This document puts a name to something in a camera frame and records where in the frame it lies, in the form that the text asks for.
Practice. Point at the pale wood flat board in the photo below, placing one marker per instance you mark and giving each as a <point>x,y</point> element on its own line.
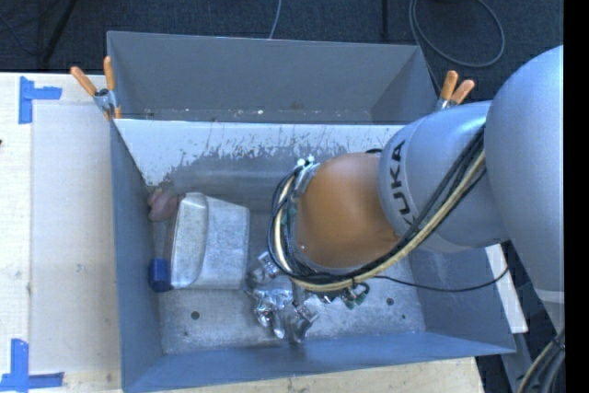
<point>69,221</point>

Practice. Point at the pink toy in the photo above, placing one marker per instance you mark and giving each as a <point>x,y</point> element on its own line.
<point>162,204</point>

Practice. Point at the grey metal bin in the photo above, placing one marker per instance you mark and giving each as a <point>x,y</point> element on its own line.
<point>257,83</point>

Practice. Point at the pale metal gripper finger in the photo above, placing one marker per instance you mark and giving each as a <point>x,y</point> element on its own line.
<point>267,264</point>
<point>305,321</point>

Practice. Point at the clear plastic bottle blue cap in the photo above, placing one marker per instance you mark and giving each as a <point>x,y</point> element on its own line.
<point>160,276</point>

